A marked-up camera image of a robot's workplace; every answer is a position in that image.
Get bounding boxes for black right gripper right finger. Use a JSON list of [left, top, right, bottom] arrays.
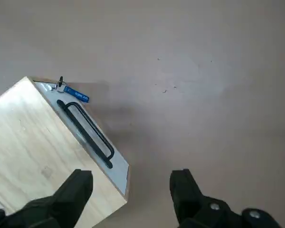
[[169, 168, 282, 228]]

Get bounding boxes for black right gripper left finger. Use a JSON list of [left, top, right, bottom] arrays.
[[0, 169, 94, 228]]

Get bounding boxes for key with blue strap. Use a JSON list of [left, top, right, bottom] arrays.
[[54, 76, 91, 104]]

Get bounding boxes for small clear hook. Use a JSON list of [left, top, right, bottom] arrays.
[[43, 83, 60, 92]]

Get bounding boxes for wooden drawer box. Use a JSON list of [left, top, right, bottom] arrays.
[[0, 76, 131, 228]]

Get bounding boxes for black metal drawer handle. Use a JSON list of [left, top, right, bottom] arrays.
[[56, 99, 115, 170]]

